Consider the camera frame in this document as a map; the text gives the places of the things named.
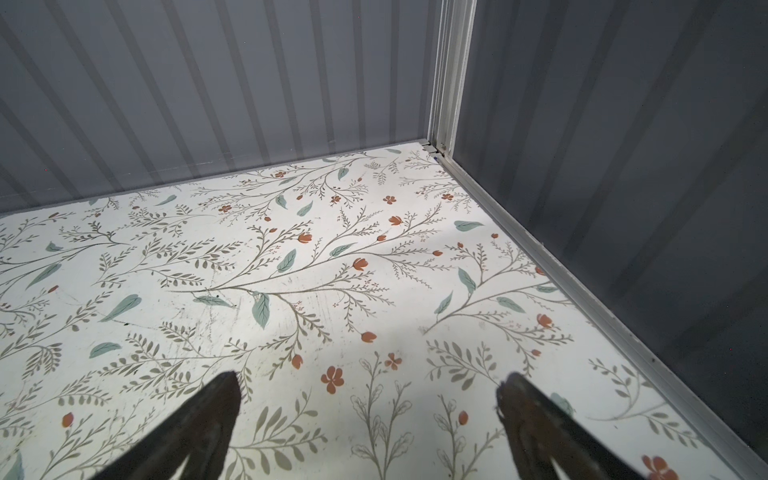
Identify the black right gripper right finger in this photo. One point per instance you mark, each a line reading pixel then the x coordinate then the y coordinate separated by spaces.
pixel 544 440

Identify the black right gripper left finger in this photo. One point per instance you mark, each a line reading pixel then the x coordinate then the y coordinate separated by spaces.
pixel 194 440

